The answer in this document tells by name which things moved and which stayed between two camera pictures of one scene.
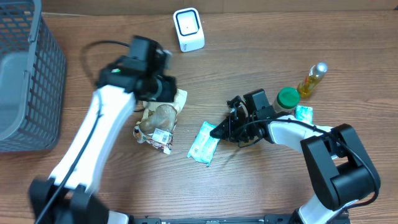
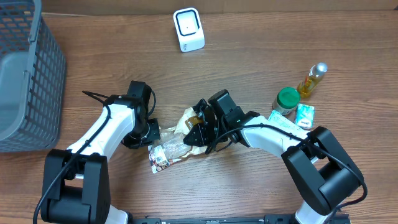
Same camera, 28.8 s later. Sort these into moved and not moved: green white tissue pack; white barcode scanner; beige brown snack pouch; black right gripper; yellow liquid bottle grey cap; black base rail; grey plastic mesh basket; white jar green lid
Moved: beige brown snack pouch; black right gripper
Not moved: black base rail; yellow liquid bottle grey cap; grey plastic mesh basket; green white tissue pack; white barcode scanner; white jar green lid
